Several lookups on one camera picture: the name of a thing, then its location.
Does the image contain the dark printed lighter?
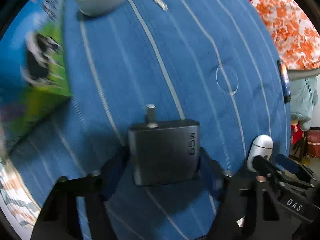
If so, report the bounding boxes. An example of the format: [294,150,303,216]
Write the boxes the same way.
[277,60,291,104]

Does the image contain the black power adapter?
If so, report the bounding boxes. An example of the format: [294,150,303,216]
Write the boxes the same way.
[128,104,200,186]

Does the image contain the blue milk carton box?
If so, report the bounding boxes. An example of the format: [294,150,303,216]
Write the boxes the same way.
[1,0,71,155]

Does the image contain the orange floral cloth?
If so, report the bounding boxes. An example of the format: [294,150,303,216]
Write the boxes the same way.
[251,0,319,70]

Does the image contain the light blue garment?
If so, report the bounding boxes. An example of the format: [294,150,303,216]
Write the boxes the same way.
[290,77,318,131]

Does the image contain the plaid checkered cloth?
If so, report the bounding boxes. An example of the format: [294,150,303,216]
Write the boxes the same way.
[1,160,41,229]

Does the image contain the blue striped tablecloth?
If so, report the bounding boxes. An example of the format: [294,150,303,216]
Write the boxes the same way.
[7,0,292,240]

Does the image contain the thin wire ring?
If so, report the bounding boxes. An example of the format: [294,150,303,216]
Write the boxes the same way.
[215,65,239,96]

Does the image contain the white earbuds case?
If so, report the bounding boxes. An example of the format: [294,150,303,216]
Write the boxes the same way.
[247,134,273,172]

